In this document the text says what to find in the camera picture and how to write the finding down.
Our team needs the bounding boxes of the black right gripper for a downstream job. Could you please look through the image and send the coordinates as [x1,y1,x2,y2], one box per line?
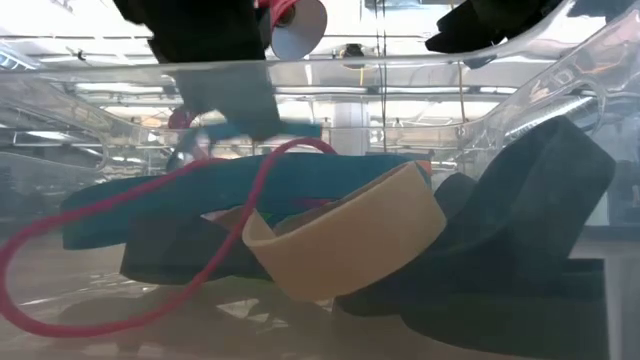
[425,0,640,54]

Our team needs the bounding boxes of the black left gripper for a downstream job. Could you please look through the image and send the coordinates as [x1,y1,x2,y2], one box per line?
[112,0,281,140]

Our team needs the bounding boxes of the wide blue rubber band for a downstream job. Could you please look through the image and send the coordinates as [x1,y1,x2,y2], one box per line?
[59,152,434,251]

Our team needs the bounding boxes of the long black rubber band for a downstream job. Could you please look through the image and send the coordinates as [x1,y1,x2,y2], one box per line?
[119,212,274,287]

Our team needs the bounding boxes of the short black rubber band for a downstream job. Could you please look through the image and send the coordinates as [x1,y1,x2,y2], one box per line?
[334,114,617,360]

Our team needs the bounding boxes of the wide tan rubber band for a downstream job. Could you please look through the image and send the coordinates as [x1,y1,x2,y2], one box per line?
[242,160,448,303]

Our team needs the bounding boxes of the thin red rubber band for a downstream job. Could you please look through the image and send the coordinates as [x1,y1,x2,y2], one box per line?
[0,137,339,339]

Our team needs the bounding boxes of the clear plastic bin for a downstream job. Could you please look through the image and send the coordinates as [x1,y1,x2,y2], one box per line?
[0,0,640,360]

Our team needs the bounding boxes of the red desk lamp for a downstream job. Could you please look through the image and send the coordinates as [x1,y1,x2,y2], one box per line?
[167,0,329,131]

